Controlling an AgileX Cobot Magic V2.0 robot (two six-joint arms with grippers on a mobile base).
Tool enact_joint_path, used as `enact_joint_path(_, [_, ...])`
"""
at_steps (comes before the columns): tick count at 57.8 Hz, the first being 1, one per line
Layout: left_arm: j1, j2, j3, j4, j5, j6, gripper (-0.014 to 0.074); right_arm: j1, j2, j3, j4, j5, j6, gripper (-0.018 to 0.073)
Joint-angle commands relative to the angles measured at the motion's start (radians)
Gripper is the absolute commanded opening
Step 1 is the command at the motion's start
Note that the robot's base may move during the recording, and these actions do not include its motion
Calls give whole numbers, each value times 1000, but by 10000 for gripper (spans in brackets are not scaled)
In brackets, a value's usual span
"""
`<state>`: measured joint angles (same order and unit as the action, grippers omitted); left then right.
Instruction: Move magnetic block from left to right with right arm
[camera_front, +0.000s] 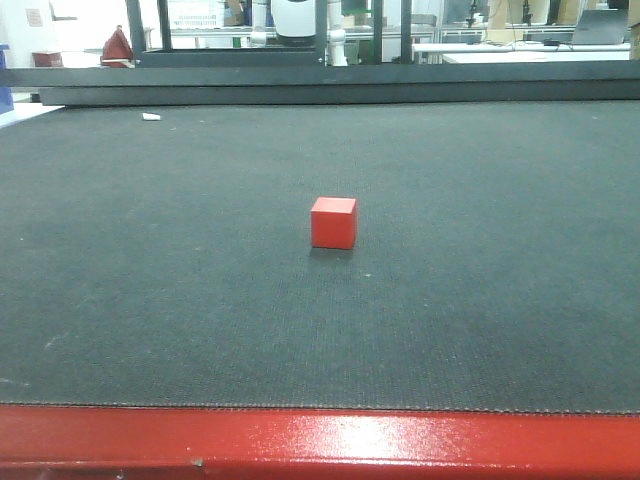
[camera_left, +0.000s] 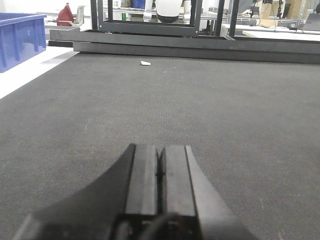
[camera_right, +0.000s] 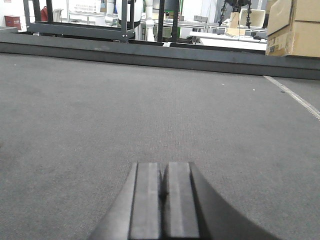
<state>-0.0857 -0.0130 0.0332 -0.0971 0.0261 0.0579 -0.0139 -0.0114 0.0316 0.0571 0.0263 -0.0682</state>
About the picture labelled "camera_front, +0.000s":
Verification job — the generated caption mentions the red magnetic cube block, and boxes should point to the red magnetic cube block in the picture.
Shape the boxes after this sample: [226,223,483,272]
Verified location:
[310,196,358,250]

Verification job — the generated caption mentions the dark grey table mat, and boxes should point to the dark grey table mat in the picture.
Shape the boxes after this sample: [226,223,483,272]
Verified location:
[1,101,639,414]

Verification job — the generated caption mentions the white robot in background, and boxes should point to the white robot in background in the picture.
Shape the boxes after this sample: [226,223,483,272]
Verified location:
[250,0,348,67]

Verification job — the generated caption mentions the red bag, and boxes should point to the red bag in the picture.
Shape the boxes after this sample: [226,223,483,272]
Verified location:
[100,24,134,68]

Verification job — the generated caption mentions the blue storage bin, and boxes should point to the blue storage bin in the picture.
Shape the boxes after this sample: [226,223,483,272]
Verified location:
[0,43,13,114]

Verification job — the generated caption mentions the black metal frame rack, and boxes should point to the black metal frame rack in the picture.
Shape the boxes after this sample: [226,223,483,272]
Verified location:
[1,1,639,106]

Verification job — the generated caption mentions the red metal table frame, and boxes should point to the red metal table frame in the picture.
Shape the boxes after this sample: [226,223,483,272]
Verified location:
[1,405,639,479]

